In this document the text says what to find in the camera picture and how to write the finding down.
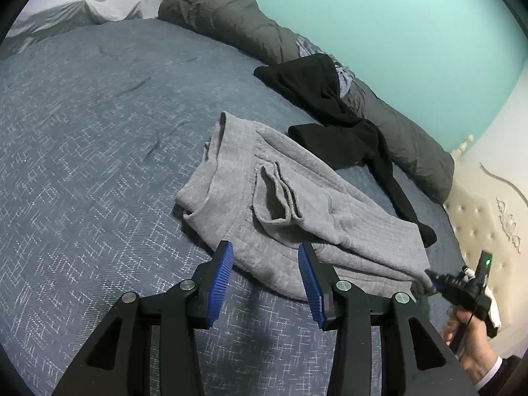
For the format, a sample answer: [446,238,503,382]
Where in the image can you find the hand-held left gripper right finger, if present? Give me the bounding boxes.
[298,243,479,396]

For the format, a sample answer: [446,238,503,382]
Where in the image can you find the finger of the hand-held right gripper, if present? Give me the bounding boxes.
[425,269,448,293]

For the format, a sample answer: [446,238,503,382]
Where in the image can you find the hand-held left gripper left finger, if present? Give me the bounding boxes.
[51,240,234,396]

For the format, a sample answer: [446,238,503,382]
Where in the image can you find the grey sweater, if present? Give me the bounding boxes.
[175,111,434,301]

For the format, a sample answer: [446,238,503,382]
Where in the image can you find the person's right forearm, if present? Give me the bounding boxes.
[474,344,528,396]

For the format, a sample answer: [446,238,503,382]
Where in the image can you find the person's right hand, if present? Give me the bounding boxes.
[443,309,502,384]

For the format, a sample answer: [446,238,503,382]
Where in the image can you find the white folded garment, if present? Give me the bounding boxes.
[462,266,503,331]

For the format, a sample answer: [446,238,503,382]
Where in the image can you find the cream bed headboard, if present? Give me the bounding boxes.
[443,134,528,339]

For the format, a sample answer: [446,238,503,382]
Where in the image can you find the black tights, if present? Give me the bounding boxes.
[253,53,438,246]

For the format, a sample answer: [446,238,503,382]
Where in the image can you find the crumpled blue-grey cloth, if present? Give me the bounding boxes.
[296,36,357,104]

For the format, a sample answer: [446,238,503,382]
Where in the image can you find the dark grey rolled duvet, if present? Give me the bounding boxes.
[158,0,455,203]

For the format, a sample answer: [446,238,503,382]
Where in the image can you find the light grey bed sheet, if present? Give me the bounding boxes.
[4,0,174,50]

